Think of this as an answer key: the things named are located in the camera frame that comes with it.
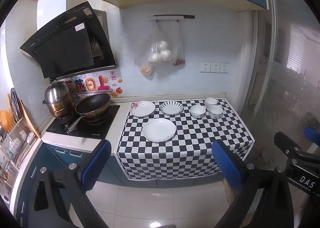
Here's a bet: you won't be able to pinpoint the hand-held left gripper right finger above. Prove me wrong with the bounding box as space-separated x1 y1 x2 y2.
211 140 294 228

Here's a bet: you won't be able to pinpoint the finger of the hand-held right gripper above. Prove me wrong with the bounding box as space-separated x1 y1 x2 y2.
274 132 313 161
304 127 320 145

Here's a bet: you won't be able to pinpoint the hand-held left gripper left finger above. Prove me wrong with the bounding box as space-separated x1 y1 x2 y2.
15 139 112 228

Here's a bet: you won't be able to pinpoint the white bowl heart print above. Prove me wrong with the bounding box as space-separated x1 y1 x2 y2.
208 105 223 120

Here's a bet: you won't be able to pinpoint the white bowl black rim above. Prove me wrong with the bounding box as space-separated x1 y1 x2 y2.
190 105 206 119
204 97 218 109

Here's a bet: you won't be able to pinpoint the white plate floral print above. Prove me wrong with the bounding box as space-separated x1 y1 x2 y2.
129 101 156 118

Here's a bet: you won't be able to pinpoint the large plain white plate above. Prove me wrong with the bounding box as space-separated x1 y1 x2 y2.
142 118 177 143

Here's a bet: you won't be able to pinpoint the white plate black striped rim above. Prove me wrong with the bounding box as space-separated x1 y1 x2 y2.
160 101 183 116

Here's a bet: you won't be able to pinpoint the black white checkered tablecloth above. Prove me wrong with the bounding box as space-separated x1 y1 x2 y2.
116 98 255 181

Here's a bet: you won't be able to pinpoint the black gas stove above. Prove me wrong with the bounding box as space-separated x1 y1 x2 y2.
46 104 121 140

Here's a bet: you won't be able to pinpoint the frosted glass sliding door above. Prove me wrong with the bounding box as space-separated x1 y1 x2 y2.
240 0 320 168

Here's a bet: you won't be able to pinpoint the steel steamer pot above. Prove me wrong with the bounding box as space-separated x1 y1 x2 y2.
42 78 76 119

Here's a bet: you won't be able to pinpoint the wooden cutting board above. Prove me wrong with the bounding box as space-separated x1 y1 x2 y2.
19 99 41 139

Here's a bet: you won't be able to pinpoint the metal dish rack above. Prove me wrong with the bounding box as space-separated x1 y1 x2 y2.
0 115 42 190

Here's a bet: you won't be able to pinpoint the plastic bag of orange food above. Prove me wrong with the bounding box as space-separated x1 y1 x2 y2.
134 31 154 78

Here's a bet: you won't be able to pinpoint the plastic bag of red food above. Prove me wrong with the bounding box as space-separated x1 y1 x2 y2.
171 21 186 67

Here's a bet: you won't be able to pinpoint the black range hood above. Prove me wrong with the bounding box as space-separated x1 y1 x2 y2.
20 1 118 80

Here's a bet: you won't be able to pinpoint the plastic bag of white buns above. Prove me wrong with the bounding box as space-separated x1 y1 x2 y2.
147 23 173 64

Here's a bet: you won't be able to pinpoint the white hood chimney cover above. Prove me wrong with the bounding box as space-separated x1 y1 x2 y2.
37 0 88 30

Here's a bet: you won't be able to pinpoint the black wok with steel handle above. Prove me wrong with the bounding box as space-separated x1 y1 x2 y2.
66 93 111 134

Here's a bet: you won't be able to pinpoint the colourful wall stickers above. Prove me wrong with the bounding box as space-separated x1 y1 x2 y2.
56 71 123 101

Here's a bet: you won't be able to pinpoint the white wall hook rail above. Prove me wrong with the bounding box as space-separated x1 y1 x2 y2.
147 15 195 22

